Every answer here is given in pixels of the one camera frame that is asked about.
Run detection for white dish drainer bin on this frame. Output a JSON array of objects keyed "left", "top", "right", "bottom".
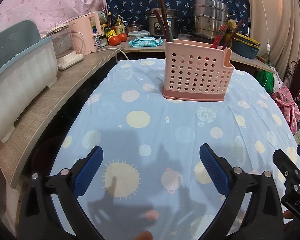
[{"left": 0, "top": 20, "right": 58, "bottom": 142}]

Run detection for red tomato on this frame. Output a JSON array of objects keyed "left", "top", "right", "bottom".
[
  {"left": 118, "top": 33, "right": 128, "bottom": 42},
  {"left": 108, "top": 35, "right": 121, "bottom": 46}
]

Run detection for blue wet wipes pack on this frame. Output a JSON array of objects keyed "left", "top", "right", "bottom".
[{"left": 129, "top": 36, "right": 163, "bottom": 48}]

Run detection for stainless steel steamer pot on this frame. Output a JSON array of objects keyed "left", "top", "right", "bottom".
[{"left": 193, "top": 0, "right": 228, "bottom": 40}]

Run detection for white cord with switch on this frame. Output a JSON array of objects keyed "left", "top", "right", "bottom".
[{"left": 258, "top": 0, "right": 274, "bottom": 86}]

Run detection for red tomato right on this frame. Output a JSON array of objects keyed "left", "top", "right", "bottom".
[{"left": 118, "top": 33, "right": 128, "bottom": 42}]

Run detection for dark red chopstick gold band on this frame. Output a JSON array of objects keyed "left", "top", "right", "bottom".
[{"left": 153, "top": 9, "right": 169, "bottom": 42}]

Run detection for short red chopstick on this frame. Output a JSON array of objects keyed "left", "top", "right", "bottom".
[{"left": 211, "top": 28, "right": 224, "bottom": 48}]

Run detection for person right hand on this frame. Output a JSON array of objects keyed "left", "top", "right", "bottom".
[{"left": 283, "top": 210, "right": 294, "bottom": 219}]

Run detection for pink floral curtain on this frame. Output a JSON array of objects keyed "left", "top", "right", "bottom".
[{"left": 0, "top": 0, "right": 104, "bottom": 35}]

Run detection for dark red chopstick silver band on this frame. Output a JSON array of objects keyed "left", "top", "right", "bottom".
[{"left": 222, "top": 20, "right": 244, "bottom": 50}]

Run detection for pink floral clothing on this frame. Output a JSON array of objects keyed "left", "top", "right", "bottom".
[{"left": 270, "top": 83, "right": 300, "bottom": 135}]

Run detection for blue polka dot tablecloth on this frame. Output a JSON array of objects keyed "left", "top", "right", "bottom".
[{"left": 51, "top": 59, "right": 300, "bottom": 239}]

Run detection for stacked yellow blue bowls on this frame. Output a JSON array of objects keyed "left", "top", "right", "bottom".
[{"left": 231, "top": 33, "right": 260, "bottom": 59}]

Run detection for silver rice cooker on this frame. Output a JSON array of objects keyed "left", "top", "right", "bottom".
[{"left": 146, "top": 8, "right": 179, "bottom": 40}]

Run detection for beige curtain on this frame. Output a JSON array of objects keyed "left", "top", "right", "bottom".
[{"left": 248, "top": 0, "right": 300, "bottom": 76}]

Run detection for blue patterned backsplash cloth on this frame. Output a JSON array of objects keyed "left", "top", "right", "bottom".
[{"left": 106, "top": 0, "right": 250, "bottom": 35}]

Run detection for red tomato left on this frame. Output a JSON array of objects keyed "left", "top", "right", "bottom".
[{"left": 108, "top": 35, "right": 121, "bottom": 46}]

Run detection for pink perforated utensil holder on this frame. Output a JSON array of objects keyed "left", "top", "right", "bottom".
[{"left": 162, "top": 40, "right": 235, "bottom": 102}]

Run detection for yellow label sauce bottle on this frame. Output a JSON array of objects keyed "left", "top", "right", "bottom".
[{"left": 106, "top": 29, "right": 117, "bottom": 40}]

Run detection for clear food container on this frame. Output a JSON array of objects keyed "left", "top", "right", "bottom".
[{"left": 128, "top": 30, "right": 150, "bottom": 40}]

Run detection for pink electric kettle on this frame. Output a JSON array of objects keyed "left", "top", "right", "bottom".
[{"left": 69, "top": 11, "right": 102, "bottom": 56}]

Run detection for red patterned chopstick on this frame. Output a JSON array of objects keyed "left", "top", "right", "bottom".
[{"left": 211, "top": 24, "right": 228, "bottom": 48}]

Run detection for person left hand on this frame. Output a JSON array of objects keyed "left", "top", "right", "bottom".
[{"left": 134, "top": 231, "right": 153, "bottom": 240}]

